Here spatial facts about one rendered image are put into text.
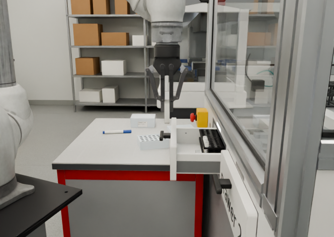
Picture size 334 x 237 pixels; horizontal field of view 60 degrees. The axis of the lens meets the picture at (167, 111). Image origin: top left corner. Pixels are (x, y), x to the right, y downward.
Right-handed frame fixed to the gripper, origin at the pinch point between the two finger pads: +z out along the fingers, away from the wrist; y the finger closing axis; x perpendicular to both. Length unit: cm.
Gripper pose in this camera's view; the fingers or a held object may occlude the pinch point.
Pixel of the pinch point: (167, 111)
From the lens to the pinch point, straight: 88.7
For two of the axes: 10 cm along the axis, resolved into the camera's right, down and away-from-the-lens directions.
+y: 10.0, 0.1, -0.3
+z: 0.0, 9.7, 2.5
